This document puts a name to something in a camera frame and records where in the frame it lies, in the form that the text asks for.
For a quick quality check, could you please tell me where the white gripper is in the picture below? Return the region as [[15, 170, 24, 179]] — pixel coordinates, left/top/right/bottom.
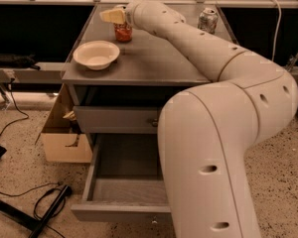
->
[[99, 2, 137, 28]]

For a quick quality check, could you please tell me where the red coke can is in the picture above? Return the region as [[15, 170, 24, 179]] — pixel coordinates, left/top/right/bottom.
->
[[113, 4, 133, 44]]

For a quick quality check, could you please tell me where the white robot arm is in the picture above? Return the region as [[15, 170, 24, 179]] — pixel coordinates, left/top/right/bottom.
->
[[100, 1, 298, 238]]

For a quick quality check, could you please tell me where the grey drawer cabinet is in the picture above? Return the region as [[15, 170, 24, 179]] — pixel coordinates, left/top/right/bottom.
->
[[61, 3, 237, 157]]

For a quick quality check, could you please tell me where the crushed silver soda can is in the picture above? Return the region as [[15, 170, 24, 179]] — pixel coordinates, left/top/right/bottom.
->
[[198, 8, 219, 34]]

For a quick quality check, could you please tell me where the closed grey upper drawer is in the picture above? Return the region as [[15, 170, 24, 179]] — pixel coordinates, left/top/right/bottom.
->
[[74, 106, 160, 134]]

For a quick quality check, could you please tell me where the open grey lower drawer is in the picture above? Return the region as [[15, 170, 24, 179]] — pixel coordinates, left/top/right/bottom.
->
[[72, 134, 172, 224]]

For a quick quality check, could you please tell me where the white bowl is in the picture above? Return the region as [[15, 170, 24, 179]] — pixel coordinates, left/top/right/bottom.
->
[[73, 41, 120, 70]]

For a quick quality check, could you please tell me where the cardboard box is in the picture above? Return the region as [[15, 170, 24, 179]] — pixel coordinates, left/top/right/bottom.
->
[[41, 85, 92, 163]]

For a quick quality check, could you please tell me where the black floor stand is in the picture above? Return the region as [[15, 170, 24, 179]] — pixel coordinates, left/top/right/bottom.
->
[[0, 185, 73, 238]]

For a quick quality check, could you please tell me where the black wall cable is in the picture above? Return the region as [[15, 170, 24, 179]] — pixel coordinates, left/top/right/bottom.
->
[[0, 77, 30, 137]]

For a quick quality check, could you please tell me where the black object on rail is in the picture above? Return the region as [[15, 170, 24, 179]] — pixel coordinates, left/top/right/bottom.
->
[[0, 54, 41, 70]]

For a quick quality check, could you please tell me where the white hanging cable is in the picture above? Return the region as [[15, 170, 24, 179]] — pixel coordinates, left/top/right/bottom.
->
[[267, 0, 282, 62]]

